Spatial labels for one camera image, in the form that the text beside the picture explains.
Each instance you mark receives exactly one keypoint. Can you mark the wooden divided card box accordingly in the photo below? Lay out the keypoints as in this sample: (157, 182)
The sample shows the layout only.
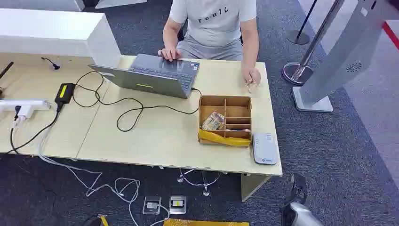
(237, 111)

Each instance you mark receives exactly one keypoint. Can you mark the white plug adapter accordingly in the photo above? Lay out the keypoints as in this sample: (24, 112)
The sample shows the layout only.
(25, 111)

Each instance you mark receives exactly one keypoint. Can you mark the desk leg panel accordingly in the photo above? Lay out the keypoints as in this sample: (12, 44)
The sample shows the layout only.
(252, 186)

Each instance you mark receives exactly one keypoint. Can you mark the black and yellow object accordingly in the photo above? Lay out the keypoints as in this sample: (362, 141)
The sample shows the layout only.
(98, 221)

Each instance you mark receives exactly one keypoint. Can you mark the white cabinet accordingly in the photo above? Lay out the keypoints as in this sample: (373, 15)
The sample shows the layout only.
(40, 4)

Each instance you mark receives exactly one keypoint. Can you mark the person's hand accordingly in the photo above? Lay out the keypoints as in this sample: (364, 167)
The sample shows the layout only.
(251, 76)
(170, 54)

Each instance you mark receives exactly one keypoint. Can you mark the red floor tape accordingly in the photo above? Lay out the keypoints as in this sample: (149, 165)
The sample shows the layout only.
(391, 35)

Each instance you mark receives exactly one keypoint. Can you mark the white power strip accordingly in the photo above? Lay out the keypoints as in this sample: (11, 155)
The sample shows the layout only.
(28, 104)

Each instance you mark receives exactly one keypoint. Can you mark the grey kiosk stand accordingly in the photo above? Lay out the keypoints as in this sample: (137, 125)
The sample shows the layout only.
(343, 56)

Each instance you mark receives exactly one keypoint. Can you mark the silver stanchion post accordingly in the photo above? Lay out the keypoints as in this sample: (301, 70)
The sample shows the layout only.
(297, 74)

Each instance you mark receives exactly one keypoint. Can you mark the person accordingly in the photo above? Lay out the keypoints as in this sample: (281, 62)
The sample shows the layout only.
(215, 28)

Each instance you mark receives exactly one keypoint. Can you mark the black rod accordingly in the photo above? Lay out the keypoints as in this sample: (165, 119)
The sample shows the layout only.
(6, 71)

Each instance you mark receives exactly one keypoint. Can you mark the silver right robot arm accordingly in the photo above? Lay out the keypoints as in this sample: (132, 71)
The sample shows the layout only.
(300, 216)

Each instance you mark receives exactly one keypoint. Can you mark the white furniture panel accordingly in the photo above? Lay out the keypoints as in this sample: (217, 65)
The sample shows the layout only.
(118, 3)

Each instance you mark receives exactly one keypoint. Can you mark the black power adapter yellow label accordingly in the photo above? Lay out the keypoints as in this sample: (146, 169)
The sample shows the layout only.
(64, 93)

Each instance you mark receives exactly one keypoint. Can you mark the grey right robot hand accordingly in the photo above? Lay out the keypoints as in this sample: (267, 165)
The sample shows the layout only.
(298, 184)

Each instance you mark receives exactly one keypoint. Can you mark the black stanchion post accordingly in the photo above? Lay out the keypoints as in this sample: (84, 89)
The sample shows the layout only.
(298, 37)

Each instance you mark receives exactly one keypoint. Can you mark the person's left hand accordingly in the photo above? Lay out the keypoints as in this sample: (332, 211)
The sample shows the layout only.
(251, 76)

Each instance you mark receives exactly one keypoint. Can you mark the white counter block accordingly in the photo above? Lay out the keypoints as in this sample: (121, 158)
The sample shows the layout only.
(50, 29)

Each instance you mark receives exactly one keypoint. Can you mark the silver chair base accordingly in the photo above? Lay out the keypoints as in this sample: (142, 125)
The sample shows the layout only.
(205, 192)

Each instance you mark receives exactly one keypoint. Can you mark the floor socket yellow insert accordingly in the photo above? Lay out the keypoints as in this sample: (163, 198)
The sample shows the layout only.
(177, 205)

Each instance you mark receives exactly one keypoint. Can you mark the person's right hand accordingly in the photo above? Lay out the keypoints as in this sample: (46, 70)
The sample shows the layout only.
(170, 54)

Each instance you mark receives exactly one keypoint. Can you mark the white card reader device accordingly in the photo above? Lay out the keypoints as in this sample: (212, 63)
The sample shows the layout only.
(265, 149)

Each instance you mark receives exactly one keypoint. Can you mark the grey laptop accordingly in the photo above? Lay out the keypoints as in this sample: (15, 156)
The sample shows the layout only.
(162, 83)

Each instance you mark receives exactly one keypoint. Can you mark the bundle of cards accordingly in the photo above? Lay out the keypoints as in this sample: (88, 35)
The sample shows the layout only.
(213, 121)

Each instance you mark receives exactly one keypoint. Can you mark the yellow mat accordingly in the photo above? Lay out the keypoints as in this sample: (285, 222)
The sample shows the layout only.
(205, 223)

